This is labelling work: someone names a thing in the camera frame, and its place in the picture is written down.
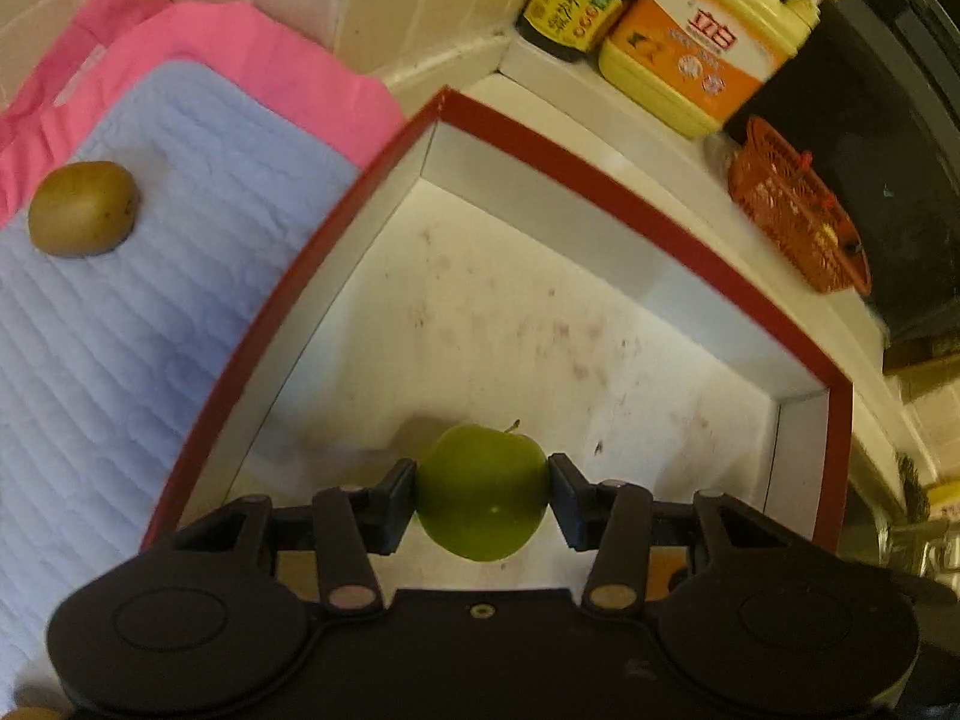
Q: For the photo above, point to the green apple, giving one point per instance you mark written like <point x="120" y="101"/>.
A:
<point x="480" y="493"/>

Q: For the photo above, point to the orange plastic basket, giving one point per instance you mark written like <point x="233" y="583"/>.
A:
<point x="777" y="188"/>

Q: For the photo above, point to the red cardboard box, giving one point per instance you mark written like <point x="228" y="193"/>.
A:
<point x="479" y="272"/>

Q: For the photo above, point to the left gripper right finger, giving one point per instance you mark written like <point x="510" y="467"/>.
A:
<point x="613" y="521"/>

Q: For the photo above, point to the small kiwi at back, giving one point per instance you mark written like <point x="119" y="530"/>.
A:
<point x="83" y="209"/>

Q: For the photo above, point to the yellow detergent jug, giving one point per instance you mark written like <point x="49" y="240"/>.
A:
<point x="694" y="63"/>

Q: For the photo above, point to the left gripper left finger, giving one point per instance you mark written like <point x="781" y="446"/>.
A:
<point x="349" y="526"/>

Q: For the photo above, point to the blue quilted mat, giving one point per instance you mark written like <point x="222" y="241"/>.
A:
<point x="107" y="362"/>

